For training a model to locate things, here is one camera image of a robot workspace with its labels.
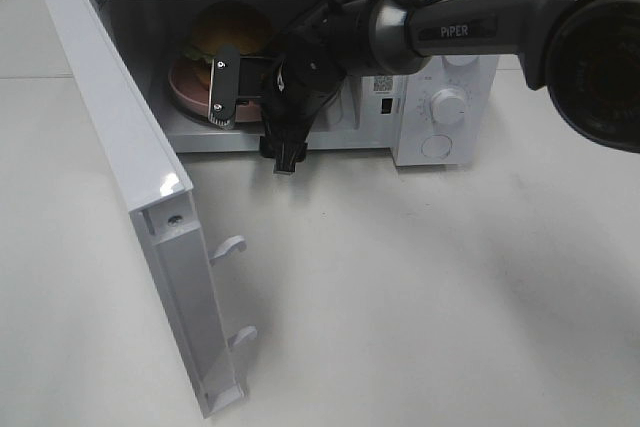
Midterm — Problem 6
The burger with lettuce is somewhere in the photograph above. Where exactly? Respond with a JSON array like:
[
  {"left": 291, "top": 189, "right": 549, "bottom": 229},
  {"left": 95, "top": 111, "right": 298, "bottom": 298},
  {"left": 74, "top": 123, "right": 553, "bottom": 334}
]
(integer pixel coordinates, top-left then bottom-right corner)
[{"left": 182, "top": 1, "right": 274, "bottom": 89}]

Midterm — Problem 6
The white microwave oven body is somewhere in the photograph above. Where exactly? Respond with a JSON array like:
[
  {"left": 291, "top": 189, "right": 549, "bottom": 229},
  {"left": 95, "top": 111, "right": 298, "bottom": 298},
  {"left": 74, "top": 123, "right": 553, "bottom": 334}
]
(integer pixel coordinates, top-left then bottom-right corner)
[{"left": 49, "top": 0, "right": 522, "bottom": 168}]

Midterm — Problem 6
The white microwave door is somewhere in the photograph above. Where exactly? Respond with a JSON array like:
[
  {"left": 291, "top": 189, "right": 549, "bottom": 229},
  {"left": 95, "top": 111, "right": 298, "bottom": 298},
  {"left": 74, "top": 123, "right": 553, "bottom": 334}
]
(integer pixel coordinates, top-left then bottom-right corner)
[{"left": 45, "top": 0, "right": 257, "bottom": 418}]

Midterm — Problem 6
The round white door button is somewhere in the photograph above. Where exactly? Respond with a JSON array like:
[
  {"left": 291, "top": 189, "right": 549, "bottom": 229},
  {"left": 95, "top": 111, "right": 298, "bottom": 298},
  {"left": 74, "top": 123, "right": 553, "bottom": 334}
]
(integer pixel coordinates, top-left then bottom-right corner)
[{"left": 421, "top": 134, "right": 453, "bottom": 160}]

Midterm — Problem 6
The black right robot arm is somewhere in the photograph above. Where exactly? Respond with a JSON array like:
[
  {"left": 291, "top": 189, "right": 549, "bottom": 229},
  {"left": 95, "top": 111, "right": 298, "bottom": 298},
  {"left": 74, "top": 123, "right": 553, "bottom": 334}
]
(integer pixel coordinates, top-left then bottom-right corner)
[{"left": 259, "top": 0, "right": 639, "bottom": 174}]

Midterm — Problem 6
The white timer knob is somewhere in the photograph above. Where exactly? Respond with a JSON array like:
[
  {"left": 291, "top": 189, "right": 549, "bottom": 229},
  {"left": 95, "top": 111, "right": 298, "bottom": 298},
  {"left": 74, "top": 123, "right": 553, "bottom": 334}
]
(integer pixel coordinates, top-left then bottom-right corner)
[{"left": 430, "top": 87, "right": 468, "bottom": 125}]

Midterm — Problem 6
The white upper power knob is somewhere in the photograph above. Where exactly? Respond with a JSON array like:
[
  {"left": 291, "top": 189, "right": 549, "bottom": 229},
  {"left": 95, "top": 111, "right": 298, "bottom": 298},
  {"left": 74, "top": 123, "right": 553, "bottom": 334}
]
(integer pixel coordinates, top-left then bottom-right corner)
[{"left": 443, "top": 55, "right": 479, "bottom": 67}]

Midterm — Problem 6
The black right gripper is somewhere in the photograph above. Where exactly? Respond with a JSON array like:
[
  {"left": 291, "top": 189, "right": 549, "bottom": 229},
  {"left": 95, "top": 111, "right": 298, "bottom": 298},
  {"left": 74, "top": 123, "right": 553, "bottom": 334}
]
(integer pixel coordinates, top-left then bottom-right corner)
[{"left": 237, "top": 21, "right": 344, "bottom": 175}]

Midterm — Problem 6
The pink round plate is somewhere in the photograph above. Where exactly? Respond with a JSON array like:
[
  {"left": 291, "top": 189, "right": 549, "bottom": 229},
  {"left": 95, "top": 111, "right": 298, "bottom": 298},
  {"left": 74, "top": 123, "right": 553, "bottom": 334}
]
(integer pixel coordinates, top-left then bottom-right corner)
[{"left": 168, "top": 57, "right": 261, "bottom": 123}]

